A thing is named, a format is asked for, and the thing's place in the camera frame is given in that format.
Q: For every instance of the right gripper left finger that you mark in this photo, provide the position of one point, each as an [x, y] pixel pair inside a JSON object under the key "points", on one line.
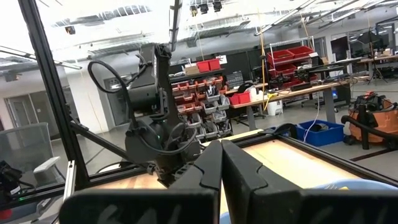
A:
{"points": [[155, 208]]}

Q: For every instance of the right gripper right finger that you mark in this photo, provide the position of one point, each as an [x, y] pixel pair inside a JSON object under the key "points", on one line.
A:
{"points": [[295, 208]]}

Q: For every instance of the yellow cloth napkin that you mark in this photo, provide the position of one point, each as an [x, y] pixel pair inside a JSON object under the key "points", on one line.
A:
{"points": [[343, 188]]}

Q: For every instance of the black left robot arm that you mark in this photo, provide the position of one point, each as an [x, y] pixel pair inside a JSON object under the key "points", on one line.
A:
{"points": [[149, 140]]}

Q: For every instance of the blue plastic tray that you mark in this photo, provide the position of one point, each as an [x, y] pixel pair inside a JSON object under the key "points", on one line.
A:
{"points": [[367, 184]]}

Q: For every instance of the blue plastic bin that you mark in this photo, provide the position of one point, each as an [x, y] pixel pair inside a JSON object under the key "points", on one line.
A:
{"points": [[325, 137]]}

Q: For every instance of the black upright tube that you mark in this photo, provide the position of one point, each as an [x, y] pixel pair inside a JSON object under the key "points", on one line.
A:
{"points": [[363, 133]]}

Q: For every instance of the white bucket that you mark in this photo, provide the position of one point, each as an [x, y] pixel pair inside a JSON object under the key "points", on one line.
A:
{"points": [[275, 109]]}

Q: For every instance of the dark glass doorway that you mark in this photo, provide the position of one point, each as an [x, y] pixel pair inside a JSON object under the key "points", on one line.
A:
{"points": [[115, 109]]}

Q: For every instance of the wooden top workbench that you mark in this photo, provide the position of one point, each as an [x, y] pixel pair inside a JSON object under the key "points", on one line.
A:
{"points": [[328, 105]]}

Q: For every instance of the rack of small parts bins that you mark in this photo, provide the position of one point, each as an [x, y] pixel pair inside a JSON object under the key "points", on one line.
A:
{"points": [[202, 102]]}

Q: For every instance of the white plastic jug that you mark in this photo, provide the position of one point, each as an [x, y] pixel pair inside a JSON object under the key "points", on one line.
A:
{"points": [[252, 95]]}

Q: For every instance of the red storage bin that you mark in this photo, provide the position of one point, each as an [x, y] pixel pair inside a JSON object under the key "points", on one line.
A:
{"points": [[244, 98], [234, 99], [203, 66], [214, 64]]}

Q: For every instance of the orange shop vacuum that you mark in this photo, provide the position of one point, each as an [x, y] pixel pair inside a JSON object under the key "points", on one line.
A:
{"points": [[385, 121]]}

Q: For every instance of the large red shelf bin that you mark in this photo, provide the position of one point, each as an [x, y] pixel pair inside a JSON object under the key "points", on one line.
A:
{"points": [[301, 51], [281, 56], [284, 70]]}

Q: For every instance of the gray mesh office chair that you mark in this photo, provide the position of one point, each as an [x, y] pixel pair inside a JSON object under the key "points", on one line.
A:
{"points": [[21, 146]]}

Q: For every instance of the gray double door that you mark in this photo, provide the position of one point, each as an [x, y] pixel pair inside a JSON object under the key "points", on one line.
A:
{"points": [[21, 112]]}

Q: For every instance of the black screen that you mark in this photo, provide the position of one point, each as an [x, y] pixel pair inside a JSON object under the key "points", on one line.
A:
{"points": [[339, 48]]}

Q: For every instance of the long ceiling light fixture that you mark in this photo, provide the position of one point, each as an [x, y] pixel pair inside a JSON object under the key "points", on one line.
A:
{"points": [[31, 55]]}

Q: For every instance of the small black ceiling box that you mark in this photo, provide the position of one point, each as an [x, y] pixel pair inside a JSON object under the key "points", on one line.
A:
{"points": [[70, 30]]}

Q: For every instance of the black ceiling spotlight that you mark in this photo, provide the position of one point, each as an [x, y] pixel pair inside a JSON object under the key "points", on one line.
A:
{"points": [[217, 6], [194, 11], [204, 8]]}

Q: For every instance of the black table edge rail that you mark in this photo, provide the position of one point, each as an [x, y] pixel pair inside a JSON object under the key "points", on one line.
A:
{"points": [[109, 180], [342, 162]]}

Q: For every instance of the black rounded mount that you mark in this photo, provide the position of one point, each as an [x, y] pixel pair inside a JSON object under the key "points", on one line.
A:
{"points": [[284, 130]]}

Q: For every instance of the black diagonal frame brace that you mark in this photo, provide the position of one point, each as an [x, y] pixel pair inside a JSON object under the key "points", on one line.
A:
{"points": [[99, 141]]}

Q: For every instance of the silver metal bracket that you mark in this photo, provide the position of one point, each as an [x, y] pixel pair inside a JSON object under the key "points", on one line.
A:
{"points": [[69, 183]]}

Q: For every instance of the black frame post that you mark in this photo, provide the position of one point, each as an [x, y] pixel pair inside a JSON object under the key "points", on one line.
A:
{"points": [[175, 21], [51, 87]]}

